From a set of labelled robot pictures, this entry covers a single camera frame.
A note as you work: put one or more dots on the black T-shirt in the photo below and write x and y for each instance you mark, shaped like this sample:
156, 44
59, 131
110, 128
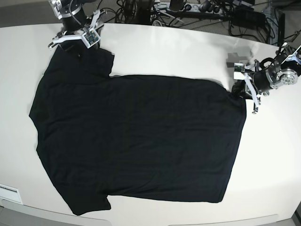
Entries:
144, 136

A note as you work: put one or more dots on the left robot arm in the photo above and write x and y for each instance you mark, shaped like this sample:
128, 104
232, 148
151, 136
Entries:
257, 79

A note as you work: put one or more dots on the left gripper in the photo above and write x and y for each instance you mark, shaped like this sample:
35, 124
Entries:
246, 88

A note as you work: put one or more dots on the white power strip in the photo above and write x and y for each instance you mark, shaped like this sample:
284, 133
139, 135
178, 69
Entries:
206, 8

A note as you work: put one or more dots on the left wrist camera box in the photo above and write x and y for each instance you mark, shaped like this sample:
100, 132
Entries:
239, 71

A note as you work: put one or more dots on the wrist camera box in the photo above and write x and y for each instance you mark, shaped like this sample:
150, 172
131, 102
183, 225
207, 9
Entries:
239, 71
90, 38

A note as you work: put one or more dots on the black equipment box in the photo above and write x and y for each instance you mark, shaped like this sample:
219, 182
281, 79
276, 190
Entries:
248, 19

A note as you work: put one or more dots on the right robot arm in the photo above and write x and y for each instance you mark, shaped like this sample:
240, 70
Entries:
61, 7

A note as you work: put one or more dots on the white label plate on table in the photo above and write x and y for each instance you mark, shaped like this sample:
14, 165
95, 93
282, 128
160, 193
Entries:
10, 194

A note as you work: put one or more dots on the black support post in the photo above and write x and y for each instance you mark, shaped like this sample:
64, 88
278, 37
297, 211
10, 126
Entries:
143, 12

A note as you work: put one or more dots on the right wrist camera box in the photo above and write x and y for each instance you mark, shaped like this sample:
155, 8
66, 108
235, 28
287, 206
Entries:
90, 38

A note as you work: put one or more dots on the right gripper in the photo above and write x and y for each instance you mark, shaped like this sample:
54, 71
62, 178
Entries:
74, 26

